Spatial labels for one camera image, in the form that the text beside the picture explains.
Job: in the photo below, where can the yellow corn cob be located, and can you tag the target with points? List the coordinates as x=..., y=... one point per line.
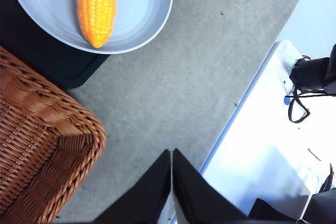
x=97, y=11

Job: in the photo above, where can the brown woven wicker basket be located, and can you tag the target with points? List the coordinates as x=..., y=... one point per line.
x=39, y=142

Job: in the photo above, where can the thin dark pin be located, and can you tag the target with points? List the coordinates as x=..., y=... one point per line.
x=314, y=154

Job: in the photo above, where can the black rectangular tray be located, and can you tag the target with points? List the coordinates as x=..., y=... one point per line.
x=39, y=51

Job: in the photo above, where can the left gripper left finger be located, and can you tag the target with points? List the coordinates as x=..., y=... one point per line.
x=147, y=200

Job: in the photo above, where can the blue round plate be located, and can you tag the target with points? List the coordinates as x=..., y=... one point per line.
x=144, y=11

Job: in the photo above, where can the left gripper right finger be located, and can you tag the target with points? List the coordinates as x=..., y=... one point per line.
x=197, y=200

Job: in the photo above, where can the small blue round sticker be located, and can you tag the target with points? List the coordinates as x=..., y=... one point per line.
x=286, y=101

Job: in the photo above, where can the black camera on mount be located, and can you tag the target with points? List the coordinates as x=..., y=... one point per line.
x=312, y=74

